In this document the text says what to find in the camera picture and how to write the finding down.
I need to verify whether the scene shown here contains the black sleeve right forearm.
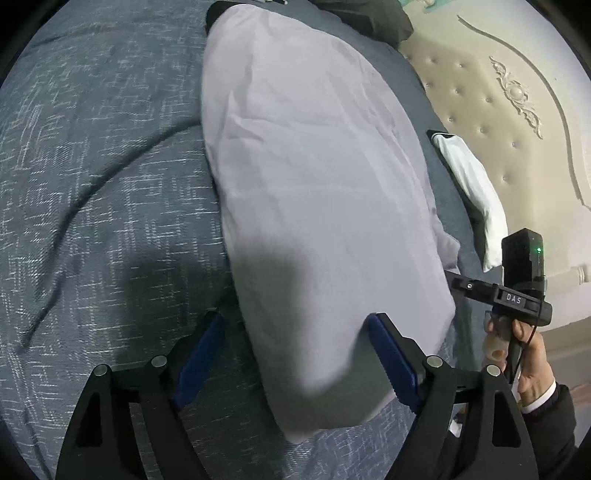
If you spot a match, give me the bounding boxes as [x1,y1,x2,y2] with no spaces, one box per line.
[443,380,581,480]

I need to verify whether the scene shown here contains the white folded garment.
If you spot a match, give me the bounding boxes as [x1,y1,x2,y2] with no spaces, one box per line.
[431,132,508,272]

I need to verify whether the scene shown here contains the beige tufted headboard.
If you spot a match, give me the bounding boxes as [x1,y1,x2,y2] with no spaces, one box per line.
[401,1,590,327]

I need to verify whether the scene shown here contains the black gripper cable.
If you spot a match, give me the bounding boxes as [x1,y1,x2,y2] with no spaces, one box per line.
[505,322,541,384]

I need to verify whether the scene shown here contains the grey jacket with black trim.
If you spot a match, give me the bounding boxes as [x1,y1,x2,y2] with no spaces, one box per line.
[202,4,459,444]

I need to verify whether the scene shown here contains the person's right hand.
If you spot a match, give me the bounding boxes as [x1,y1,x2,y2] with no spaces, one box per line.
[483,315,557,414]

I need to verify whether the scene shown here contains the blue patterned bed sheet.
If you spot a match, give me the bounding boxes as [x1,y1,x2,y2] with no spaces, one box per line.
[0,0,505,480]

